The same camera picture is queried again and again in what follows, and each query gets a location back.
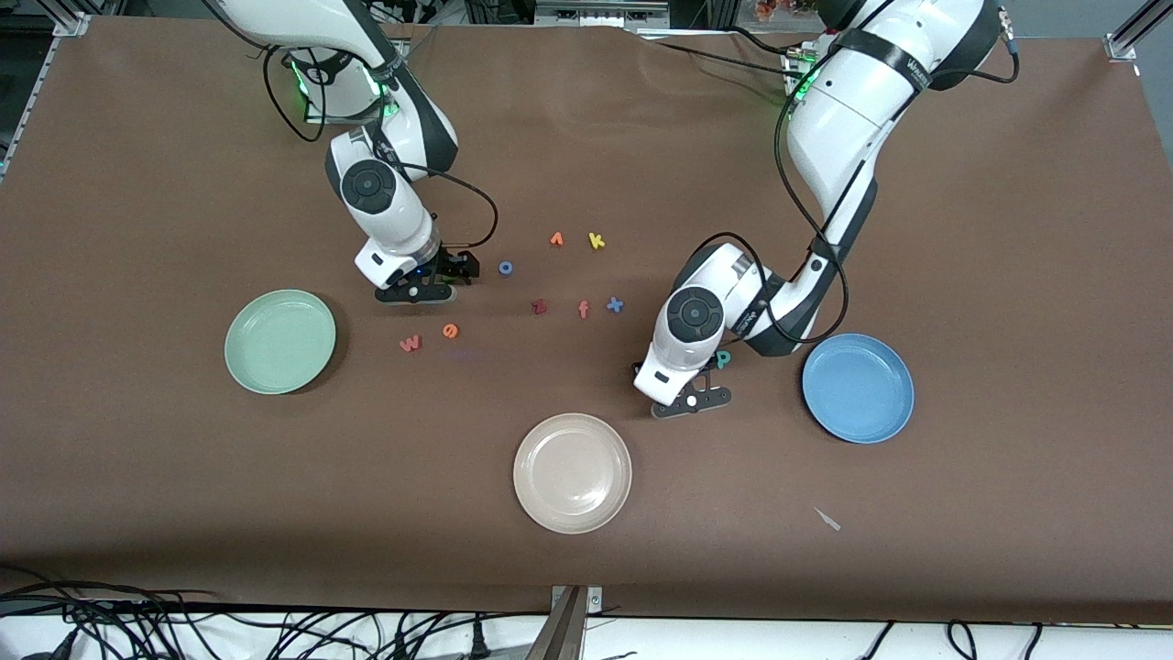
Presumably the brown table cover sheet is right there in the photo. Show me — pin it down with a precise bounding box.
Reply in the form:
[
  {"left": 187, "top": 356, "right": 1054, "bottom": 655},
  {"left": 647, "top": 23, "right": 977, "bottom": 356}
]
[{"left": 0, "top": 16, "right": 1173, "bottom": 626}]

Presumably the aluminium frame profile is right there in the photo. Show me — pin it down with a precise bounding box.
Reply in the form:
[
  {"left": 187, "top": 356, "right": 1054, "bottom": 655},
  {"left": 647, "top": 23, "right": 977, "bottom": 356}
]
[
  {"left": 1104, "top": 0, "right": 1173, "bottom": 63},
  {"left": 0, "top": 11, "right": 93, "bottom": 175}
]

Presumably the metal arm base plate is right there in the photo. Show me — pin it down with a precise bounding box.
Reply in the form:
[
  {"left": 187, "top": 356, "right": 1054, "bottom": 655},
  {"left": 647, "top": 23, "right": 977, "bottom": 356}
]
[{"left": 305, "top": 55, "right": 404, "bottom": 125}]

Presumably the black tabletop cable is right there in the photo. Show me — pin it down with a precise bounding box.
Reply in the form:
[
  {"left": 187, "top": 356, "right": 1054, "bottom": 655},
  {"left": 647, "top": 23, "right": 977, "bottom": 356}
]
[{"left": 641, "top": 26, "right": 798, "bottom": 82}]

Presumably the black cable tangle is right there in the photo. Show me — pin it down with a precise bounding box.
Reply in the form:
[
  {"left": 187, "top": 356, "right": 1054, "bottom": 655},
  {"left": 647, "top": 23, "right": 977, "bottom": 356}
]
[{"left": 0, "top": 566, "right": 514, "bottom": 660}]

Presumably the beige plate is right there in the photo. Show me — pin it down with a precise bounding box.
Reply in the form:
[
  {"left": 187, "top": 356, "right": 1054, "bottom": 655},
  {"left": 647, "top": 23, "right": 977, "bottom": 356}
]
[{"left": 512, "top": 412, "right": 633, "bottom": 535}]

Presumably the metal table edge bracket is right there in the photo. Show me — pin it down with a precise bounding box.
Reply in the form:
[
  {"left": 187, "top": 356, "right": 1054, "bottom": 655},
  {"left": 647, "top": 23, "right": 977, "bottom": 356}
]
[{"left": 525, "top": 585, "right": 605, "bottom": 660}]

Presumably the mint green plate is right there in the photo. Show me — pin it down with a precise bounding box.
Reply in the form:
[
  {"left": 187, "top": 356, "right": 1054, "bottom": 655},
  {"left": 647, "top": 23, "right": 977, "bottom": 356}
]
[{"left": 224, "top": 289, "right": 337, "bottom": 396}]

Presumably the grey metal box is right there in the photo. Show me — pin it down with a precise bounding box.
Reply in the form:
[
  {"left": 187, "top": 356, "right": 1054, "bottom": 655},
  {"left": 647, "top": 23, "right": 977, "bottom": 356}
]
[{"left": 534, "top": 0, "right": 670, "bottom": 27}]

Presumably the blue plate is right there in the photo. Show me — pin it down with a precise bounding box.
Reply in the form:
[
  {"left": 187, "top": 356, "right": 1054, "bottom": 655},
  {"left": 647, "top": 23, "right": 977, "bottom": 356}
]
[{"left": 801, "top": 332, "right": 915, "bottom": 446}]

